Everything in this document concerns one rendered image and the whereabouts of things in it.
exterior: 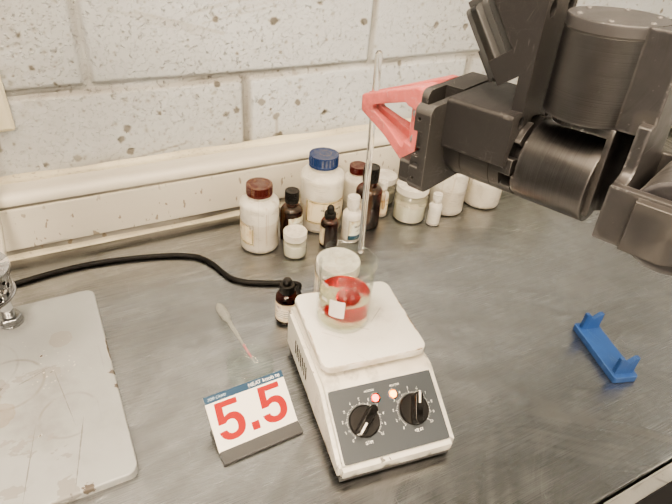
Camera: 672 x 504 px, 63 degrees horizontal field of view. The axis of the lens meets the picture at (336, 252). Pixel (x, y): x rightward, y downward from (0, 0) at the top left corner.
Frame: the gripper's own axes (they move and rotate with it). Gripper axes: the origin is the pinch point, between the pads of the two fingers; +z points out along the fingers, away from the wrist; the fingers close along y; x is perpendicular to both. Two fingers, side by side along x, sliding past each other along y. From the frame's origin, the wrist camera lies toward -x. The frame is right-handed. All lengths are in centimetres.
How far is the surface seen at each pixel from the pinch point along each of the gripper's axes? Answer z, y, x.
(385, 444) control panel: -9.9, 6.2, 31.1
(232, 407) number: 4.5, 14.1, 31.1
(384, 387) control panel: -6.6, 2.6, 28.3
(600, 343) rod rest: -19.3, -28.3, 34.2
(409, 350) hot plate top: -6.5, -1.4, 25.7
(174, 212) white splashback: 41, -3, 29
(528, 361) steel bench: -13.8, -19.0, 34.9
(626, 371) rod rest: -23.7, -25.4, 34.0
